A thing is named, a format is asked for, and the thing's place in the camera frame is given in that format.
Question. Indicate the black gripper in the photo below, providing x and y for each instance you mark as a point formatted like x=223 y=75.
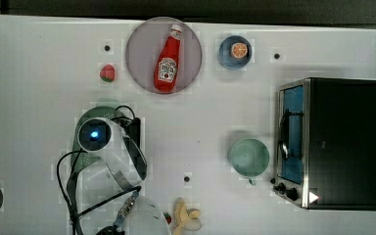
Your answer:
x=133 y=129

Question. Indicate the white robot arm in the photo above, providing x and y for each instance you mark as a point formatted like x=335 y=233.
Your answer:
x=104 y=192

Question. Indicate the red plush ketchup bottle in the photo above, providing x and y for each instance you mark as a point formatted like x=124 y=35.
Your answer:
x=166 y=69

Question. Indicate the grey round plate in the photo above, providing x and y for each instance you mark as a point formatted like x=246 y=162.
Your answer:
x=147 y=42

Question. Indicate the small red strawberry toy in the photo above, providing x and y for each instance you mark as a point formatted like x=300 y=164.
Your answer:
x=167 y=218

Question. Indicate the toy peeled banana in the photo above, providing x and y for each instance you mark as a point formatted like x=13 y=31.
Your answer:
x=186 y=219

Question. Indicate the green mug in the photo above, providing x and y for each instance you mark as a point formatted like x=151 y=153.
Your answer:
x=250 y=158

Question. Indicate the blue bowl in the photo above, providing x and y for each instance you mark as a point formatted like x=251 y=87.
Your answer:
x=226 y=52

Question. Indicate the orange slice toy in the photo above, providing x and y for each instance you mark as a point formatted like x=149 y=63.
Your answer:
x=239 y=50

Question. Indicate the black toaster oven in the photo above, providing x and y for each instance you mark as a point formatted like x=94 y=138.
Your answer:
x=325 y=150

